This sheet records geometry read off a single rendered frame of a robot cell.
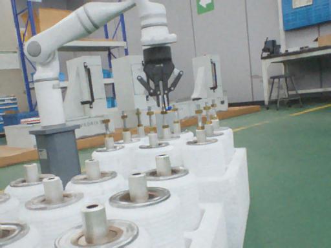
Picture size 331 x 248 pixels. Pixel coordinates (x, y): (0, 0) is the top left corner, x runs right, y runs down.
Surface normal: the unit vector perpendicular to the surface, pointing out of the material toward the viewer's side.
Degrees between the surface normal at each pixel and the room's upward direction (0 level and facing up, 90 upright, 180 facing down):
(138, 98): 90
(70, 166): 90
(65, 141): 90
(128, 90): 90
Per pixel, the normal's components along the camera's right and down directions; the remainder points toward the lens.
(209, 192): -0.29, 0.19
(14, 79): 0.69, 0.04
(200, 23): -0.72, 0.20
